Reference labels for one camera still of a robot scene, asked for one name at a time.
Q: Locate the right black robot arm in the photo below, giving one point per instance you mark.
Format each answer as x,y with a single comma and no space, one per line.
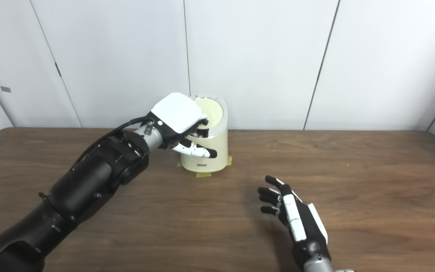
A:
319,266

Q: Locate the cream-colored round bin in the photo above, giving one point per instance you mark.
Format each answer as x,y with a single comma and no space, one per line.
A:
219,147

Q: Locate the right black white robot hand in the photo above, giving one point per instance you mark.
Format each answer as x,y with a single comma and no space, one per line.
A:
308,234

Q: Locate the round cream bin lid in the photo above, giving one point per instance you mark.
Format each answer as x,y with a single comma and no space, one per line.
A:
214,111

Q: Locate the black wall panel hinge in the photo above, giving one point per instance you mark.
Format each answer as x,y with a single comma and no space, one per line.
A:
57,69

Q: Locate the small grey wall label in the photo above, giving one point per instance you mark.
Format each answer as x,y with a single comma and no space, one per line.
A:
5,89

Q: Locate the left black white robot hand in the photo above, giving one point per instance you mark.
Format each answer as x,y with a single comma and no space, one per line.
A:
176,113

